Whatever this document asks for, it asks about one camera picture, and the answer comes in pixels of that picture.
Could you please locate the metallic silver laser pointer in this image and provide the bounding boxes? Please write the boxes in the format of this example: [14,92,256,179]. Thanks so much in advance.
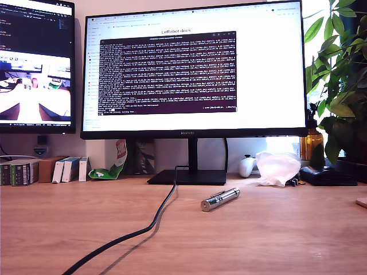
[200,187,241,213]

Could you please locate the black Huawei computer monitor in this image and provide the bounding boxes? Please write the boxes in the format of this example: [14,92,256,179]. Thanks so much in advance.
[80,0,309,186]

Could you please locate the dark patterned carton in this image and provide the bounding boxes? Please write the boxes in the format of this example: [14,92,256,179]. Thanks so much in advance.
[135,139,155,175]

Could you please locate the white game controller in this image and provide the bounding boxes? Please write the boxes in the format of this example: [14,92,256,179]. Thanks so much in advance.
[239,154,258,178]

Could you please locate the green snack bag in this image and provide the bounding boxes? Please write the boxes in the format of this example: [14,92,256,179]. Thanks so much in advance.
[88,139,128,180]

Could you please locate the translucent white plastic bag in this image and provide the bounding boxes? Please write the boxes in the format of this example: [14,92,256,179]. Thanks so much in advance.
[249,151,302,187]

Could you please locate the white blue carton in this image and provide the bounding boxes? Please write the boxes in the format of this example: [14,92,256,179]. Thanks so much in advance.
[61,156,81,183]
[78,156,92,183]
[52,157,71,183]

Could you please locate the amber pump bottle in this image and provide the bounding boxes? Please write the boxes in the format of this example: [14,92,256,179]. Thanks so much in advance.
[299,103,325,161]

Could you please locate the brown cardboard box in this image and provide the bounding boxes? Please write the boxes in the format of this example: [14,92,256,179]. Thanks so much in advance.
[38,156,69,183]

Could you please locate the black leather wallet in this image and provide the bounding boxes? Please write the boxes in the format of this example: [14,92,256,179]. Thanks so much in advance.
[299,165,359,187]

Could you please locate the green box with barcode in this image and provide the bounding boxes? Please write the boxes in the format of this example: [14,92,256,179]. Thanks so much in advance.
[10,160,40,187]

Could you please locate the green leafy houseplant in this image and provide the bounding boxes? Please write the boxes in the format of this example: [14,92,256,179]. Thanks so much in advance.
[303,0,367,167]

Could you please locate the black plant pot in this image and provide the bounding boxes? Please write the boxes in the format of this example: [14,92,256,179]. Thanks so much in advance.
[335,159,367,184]

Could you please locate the dark green box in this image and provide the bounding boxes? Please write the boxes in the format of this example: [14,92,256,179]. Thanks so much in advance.
[0,162,13,186]

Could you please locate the thin black cable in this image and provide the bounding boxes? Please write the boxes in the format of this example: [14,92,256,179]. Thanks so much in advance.
[224,138,230,174]

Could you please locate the thick black cable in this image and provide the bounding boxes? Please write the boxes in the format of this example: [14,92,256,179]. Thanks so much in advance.
[61,164,190,275]

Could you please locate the white cable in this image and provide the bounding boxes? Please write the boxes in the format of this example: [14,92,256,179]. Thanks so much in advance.
[0,154,43,161]

